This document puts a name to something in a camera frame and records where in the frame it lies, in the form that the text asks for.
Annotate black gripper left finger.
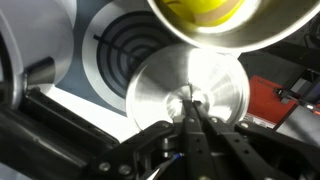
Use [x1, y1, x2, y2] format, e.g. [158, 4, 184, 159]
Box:
[182, 100, 214, 180]

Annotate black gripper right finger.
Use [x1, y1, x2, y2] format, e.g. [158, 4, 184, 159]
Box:
[193, 102, 287, 180]

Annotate silver pot lid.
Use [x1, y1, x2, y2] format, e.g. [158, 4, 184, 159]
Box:
[126, 44, 250, 130]

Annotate silver pot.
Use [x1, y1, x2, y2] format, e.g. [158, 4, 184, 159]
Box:
[147, 0, 320, 53]

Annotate yellow object in pot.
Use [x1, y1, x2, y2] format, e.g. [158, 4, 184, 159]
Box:
[158, 0, 246, 28]

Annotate toy kitchen stove unit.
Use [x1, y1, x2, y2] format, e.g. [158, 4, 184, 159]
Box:
[46, 0, 178, 142]

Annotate black handled grey pot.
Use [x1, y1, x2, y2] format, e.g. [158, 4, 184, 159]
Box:
[0, 0, 74, 109]

